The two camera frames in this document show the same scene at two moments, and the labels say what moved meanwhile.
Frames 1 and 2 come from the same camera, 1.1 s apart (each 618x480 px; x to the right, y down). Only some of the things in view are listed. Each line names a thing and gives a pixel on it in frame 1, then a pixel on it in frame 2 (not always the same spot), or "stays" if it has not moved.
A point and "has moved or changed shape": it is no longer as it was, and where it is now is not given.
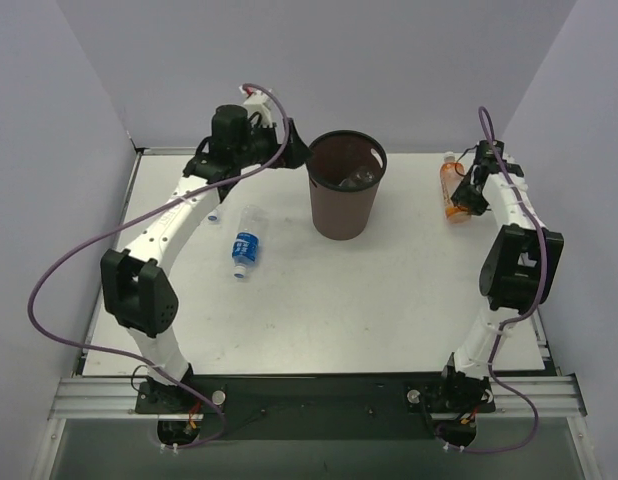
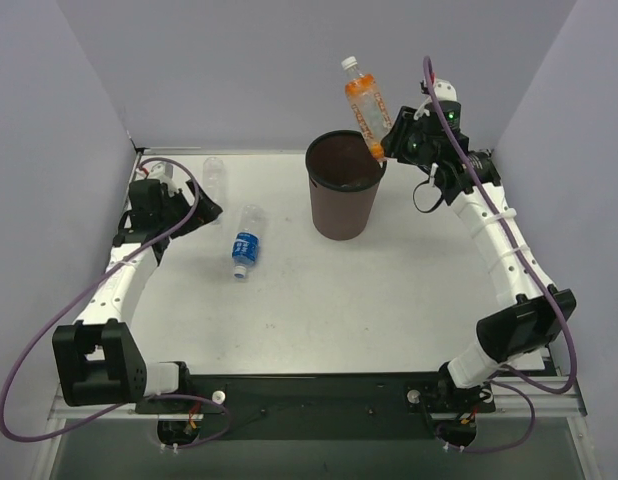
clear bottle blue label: [245, 244] stays
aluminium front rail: [115, 398] stays
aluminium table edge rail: [140, 153] stays
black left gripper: [293, 145] → [190, 211]
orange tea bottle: [451, 173] has moved or changed shape
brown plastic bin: [343, 169] stays
